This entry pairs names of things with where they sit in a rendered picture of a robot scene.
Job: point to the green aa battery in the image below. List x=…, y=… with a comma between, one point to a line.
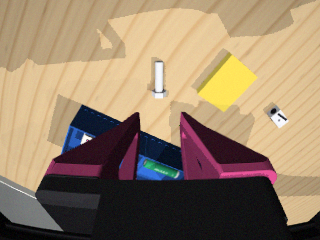
x=160, y=168

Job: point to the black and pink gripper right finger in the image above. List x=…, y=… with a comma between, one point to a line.
x=219, y=156

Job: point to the dark blue divided tray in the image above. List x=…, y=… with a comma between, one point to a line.
x=94, y=123

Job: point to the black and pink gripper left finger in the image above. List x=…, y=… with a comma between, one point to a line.
x=102, y=155

